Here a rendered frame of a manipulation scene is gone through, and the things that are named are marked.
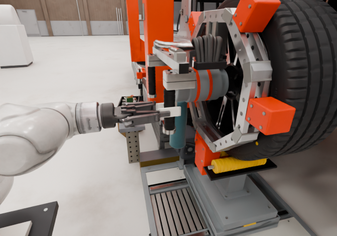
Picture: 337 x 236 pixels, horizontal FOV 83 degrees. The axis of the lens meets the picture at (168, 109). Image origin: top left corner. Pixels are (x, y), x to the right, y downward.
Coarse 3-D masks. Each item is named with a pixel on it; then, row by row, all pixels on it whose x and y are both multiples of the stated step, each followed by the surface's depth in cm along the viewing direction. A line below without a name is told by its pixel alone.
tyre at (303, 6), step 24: (288, 0) 56; (312, 0) 60; (288, 24) 51; (312, 24) 52; (336, 24) 54; (288, 48) 49; (312, 48) 50; (336, 48) 52; (288, 72) 50; (312, 72) 50; (336, 72) 52; (288, 96) 51; (312, 96) 51; (336, 96) 53; (312, 120) 55; (336, 120) 58; (264, 144) 61; (288, 144) 60; (312, 144) 65
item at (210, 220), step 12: (192, 168) 133; (192, 180) 123; (192, 192) 121; (204, 204) 107; (204, 216) 104; (276, 216) 100; (216, 228) 94; (240, 228) 93; (252, 228) 95; (264, 228) 98
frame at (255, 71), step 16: (208, 16) 72; (224, 16) 61; (240, 32) 55; (256, 32) 56; (240, 48) 56; (256, 48) 54; (256, 64) 51; (256, 80) 51; (240, 96) 57; (256, 96) 57; (192, 112) 100; (240, 112) 58; (208, 128) 92; (240, 128) 59; (208, 144) 84; (224, 144) 70; (240, 144) 67
